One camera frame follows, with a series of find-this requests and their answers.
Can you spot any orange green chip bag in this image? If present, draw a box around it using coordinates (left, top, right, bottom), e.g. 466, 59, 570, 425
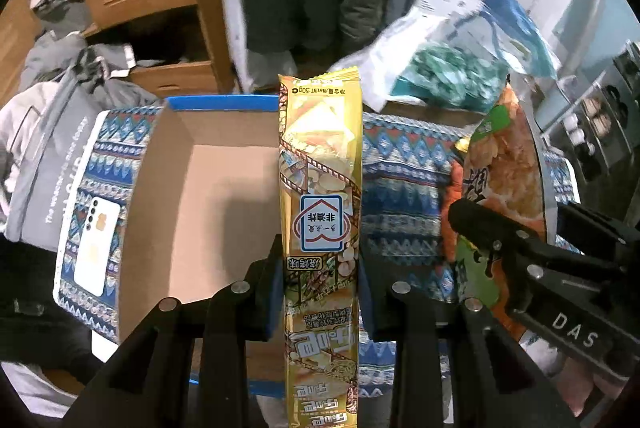
454, 83, 558, 340

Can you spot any yellow snack stick packet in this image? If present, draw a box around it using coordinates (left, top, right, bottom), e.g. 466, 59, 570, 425
278, 67, 362, 427

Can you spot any metal shoe rack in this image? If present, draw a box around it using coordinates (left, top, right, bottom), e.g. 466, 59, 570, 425
542, 41, 639, 229

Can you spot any blue patterned tablecloth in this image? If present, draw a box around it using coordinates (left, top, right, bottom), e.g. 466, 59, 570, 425
52, 104, 583, 400

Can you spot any white smartphone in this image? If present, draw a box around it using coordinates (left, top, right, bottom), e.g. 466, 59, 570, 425
74, 197, 120, 297

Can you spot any blue-edged cardboard box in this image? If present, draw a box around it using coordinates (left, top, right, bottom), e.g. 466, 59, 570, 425
117, 94, 288, 398

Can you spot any clear bag of teal packets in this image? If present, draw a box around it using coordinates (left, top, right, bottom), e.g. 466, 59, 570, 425
331, 0, 560, 114

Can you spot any grey printed bag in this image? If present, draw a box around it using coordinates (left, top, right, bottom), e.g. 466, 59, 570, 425
0, 71, 162, 253

